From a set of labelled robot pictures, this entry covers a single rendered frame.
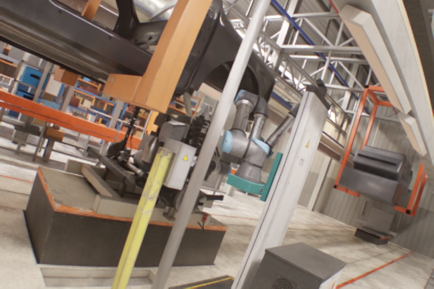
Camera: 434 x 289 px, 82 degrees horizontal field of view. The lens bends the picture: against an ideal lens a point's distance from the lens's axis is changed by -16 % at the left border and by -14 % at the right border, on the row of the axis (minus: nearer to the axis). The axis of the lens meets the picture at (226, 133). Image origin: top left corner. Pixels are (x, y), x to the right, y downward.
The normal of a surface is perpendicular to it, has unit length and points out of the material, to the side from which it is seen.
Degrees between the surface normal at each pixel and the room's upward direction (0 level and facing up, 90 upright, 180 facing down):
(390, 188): 90
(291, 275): 90
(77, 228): 90
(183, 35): 90
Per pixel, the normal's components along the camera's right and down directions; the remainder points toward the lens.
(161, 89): 0.67, 0.21
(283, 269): -0.56, -0.25
